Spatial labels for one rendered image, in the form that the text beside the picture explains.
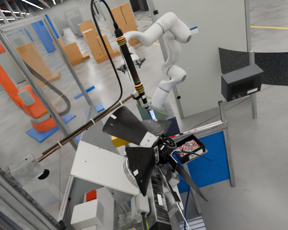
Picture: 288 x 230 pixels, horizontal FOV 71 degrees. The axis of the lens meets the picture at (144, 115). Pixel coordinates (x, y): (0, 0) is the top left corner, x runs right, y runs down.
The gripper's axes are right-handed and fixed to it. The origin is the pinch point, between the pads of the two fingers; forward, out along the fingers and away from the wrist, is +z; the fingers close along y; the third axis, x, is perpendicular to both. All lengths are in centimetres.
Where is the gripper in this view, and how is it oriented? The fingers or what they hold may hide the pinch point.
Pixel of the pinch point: (131, 67)
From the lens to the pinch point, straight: 105.8
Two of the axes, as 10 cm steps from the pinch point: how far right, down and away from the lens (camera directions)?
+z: 1.0, 5.1, -8.5
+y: -9.4, 3.2, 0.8
